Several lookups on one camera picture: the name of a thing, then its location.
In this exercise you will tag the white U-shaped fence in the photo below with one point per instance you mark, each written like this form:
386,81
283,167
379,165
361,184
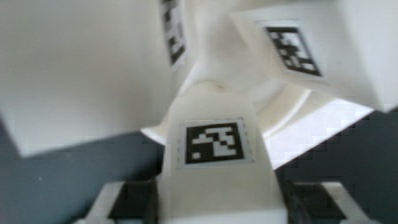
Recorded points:
322,119

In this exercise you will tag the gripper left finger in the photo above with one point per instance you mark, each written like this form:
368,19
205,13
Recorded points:
125,204

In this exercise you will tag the white stool leg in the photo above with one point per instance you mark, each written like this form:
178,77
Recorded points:
217,183
324,43
96,55

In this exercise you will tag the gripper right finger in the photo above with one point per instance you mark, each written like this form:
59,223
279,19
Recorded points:
322,205

